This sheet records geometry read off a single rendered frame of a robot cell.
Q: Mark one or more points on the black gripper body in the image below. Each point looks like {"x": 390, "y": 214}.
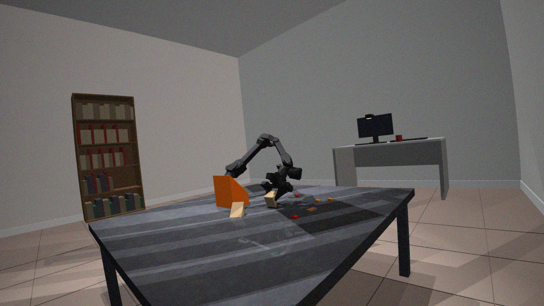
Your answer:
{"x": 287, "y": 186}

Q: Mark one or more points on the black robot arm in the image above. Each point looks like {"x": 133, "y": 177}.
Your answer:
{"x": 239, "y": 166}

